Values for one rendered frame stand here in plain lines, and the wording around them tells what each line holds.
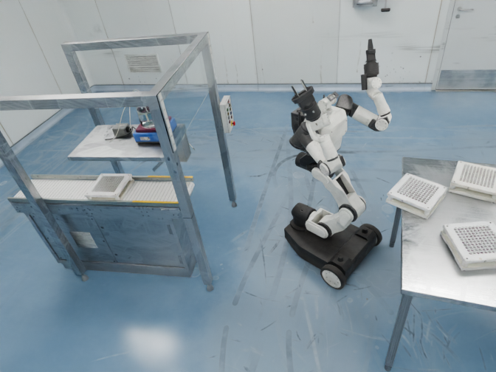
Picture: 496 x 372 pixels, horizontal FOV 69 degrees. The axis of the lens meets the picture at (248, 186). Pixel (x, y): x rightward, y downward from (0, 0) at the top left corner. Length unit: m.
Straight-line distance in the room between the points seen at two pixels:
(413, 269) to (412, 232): 0.25
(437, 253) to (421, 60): 3.82
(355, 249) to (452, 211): 0.85
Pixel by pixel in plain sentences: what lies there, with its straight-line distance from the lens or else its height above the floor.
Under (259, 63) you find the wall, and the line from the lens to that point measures 5.65.
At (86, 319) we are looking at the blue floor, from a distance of 3.17.
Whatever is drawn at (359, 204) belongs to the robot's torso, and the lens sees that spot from 2.60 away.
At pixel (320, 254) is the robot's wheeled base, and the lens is 2.87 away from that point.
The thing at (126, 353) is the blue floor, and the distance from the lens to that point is 2.87.
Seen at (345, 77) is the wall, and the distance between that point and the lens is 5.58.
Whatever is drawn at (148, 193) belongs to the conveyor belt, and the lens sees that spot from 2.60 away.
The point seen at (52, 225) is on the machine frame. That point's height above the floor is 0.66.
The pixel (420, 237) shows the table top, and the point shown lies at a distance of 2.13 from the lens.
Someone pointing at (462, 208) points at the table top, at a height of 0.86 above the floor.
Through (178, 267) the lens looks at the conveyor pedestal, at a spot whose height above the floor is 0.13.
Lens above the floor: 2.35
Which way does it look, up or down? 38 degrees down
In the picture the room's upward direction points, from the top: 8 degrees counter-clockwise
